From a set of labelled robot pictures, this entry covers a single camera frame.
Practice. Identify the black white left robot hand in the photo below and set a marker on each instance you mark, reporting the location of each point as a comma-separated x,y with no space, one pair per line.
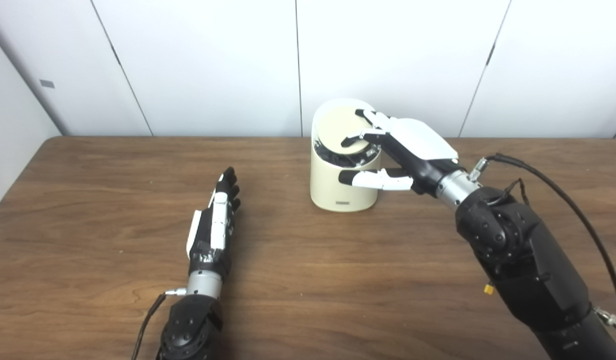
206,240

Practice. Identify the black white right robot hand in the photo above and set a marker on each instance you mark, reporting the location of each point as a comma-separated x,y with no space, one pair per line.
418,145

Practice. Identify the cream round bin lid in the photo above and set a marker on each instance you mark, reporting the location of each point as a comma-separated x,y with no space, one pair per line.
338,127

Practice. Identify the black bin liner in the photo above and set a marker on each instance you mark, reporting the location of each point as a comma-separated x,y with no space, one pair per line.
333,157

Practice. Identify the cream-colored bin body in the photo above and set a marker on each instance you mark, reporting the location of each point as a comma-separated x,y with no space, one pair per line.
333,192

